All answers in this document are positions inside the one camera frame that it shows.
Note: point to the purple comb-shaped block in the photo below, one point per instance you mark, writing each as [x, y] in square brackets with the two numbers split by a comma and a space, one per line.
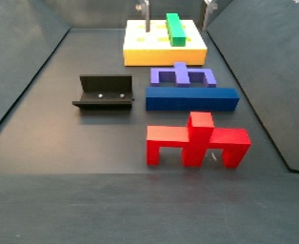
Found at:
[183, 76]

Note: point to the blue long block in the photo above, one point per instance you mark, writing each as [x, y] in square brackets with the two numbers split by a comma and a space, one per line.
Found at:
[193, 99]

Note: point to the black angled bracket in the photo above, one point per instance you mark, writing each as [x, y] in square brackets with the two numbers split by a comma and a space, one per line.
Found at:
[106, 92]

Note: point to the yellow slotted board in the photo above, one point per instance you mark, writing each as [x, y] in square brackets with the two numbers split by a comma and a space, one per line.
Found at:
[149, 48]

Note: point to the green long block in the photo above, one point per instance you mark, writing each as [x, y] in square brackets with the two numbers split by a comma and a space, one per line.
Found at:
[178, 36]

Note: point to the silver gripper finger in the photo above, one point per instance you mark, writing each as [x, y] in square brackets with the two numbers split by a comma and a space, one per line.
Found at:
[143, 8]
[210, 8]

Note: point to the red comb-shaped block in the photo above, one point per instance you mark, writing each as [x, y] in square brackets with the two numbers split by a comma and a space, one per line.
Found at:
[197, 138]

